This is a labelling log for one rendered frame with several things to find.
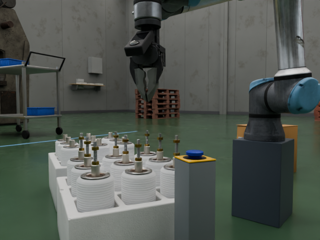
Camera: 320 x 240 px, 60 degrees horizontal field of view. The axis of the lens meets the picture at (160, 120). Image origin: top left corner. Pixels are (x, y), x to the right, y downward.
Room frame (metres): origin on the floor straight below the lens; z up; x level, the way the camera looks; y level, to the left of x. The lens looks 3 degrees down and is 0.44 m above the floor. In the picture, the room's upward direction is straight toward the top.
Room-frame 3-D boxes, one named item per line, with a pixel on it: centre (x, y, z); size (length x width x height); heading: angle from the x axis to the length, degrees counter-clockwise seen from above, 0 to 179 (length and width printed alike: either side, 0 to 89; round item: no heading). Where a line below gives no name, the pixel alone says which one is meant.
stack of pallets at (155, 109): (8.60, 0.05, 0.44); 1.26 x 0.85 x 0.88; 140
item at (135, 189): (0.76, 0.06, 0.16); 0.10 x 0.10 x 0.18
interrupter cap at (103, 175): (0.71, 0.17, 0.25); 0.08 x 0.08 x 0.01
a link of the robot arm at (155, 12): (0.76, 0.04, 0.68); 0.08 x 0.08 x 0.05
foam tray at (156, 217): (0.86, 0.11, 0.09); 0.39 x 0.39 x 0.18; 24
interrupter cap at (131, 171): (0.76, 0.06, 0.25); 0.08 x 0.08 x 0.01
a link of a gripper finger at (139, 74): (0.77, 0.04, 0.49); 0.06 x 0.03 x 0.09; 164
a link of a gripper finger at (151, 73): (0.76, 0.01, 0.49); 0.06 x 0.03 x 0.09; 164
